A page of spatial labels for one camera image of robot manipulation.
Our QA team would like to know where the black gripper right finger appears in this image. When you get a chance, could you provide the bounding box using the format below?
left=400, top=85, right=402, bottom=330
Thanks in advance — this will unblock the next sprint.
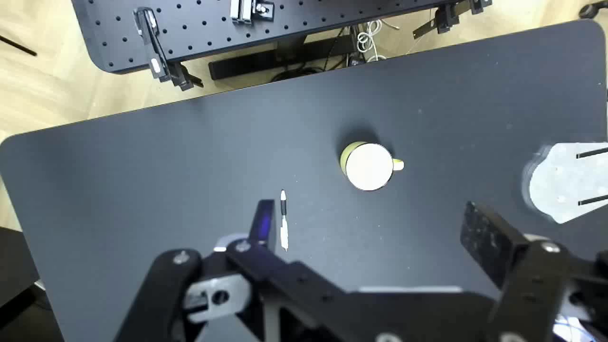
left=459, top=199, right=608, bottom=342

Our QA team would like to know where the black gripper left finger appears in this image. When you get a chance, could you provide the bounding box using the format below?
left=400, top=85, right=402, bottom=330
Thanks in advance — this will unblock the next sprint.
left=112, top=197, right=395, bottom=342

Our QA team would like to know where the white and black pen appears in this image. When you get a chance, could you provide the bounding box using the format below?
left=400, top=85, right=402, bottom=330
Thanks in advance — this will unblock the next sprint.
left=277, top=188, right=292, bottom=252

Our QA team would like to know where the grey metal mounting plate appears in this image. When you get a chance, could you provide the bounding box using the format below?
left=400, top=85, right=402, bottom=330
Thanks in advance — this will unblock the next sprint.
left=518, top=140, right=608, bottom=226

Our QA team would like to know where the yellow mug white inside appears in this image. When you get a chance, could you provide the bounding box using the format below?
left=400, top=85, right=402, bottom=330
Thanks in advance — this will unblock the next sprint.
left=336, top=138, right=406, bottom=193

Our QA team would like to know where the black clamp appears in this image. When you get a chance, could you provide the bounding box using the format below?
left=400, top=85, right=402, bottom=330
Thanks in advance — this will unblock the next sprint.
left=410, top=0, right=494, bottom=39
left=133, top=5, right=207, bottom=93

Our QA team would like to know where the black power strip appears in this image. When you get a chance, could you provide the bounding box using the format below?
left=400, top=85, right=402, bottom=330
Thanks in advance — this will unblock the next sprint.
left=207, top=36, right=357, bottom=81

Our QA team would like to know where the black perforated breadboard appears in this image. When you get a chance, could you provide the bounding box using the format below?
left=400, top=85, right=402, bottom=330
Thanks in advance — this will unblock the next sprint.
left=70, top=0, right=459, bottom=75

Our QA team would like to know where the silver metal bracket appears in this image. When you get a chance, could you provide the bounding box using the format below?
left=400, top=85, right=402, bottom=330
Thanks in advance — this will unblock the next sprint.
left=228, top=0, right=277, bottom=26

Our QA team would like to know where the white cable bundle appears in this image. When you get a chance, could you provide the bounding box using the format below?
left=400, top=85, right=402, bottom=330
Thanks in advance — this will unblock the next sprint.
left=351, top=18, right=389, bottom=62

